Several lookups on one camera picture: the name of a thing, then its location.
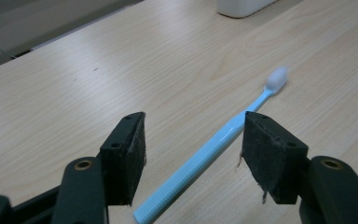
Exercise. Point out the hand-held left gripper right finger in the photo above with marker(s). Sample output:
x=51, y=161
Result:
x=270, y=158

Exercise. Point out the light grey toothbrush holder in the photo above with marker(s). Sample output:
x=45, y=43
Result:
x=242, y=7

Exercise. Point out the light blue toothbrush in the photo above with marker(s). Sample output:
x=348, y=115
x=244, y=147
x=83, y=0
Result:
x=199, y=161

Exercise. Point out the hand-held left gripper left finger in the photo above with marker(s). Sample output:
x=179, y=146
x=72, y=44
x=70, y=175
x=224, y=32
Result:
x=122, y=161

